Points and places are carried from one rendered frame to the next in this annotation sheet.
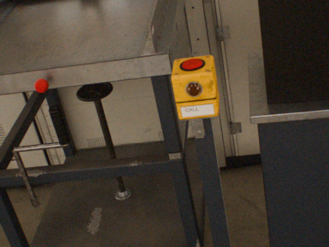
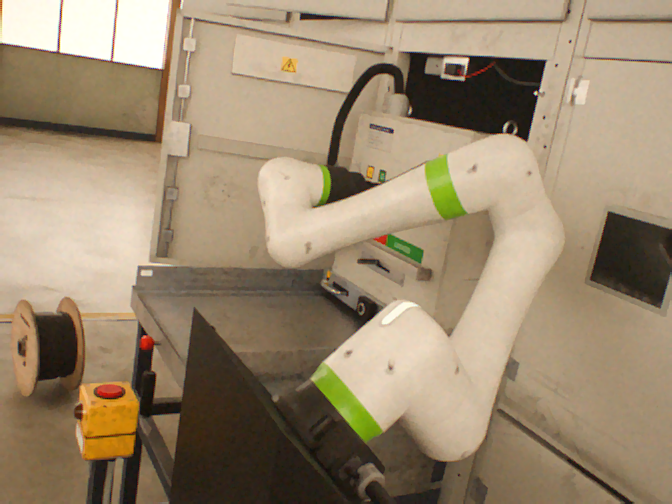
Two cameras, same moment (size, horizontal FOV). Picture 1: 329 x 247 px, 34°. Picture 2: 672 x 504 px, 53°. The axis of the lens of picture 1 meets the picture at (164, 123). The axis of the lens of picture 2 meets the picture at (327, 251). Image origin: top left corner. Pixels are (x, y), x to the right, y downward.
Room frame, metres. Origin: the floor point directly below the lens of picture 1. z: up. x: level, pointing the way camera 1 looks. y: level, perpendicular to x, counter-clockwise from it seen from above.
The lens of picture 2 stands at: (0.51, -1.03, 1.43)
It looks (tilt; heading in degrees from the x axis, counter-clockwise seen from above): 13 degrees down; 49
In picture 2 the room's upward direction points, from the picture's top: 10 degrees clockwise
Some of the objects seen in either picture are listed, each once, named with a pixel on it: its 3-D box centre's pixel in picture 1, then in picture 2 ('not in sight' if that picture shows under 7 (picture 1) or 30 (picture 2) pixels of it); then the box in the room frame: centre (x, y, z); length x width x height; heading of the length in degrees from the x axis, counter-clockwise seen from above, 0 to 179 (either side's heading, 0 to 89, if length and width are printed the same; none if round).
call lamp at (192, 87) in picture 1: (193, 90); (77, 411); (0.90, -0.07, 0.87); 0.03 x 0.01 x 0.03; 79
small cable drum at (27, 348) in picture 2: not in sight; (47, 345); (1.43, 1.67, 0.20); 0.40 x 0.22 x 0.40; 89
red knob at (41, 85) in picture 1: (42, 84); (150, 343); (1.18, 0.27, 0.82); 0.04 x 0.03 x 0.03; 169
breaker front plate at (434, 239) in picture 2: not in sight; (390, 215); (1.75, 0.16, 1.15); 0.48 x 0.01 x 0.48; 79
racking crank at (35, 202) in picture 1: (45, 159); (136, 417); (1.20, 0.32, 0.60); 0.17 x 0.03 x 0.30; 79
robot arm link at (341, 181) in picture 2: not in sight; (331, 189); (1.46, 0.07, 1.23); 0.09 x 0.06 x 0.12; 79
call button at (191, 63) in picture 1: (192, 66); (109, 393); (0.95, -0.07, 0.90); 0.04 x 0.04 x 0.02
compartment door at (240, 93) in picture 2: not in sight; (269, 155); (1.70, 0.64, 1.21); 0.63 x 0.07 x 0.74; 148
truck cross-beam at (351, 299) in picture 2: not in sight; (377, 308); (1.76, 0.15, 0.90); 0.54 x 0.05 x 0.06; 79
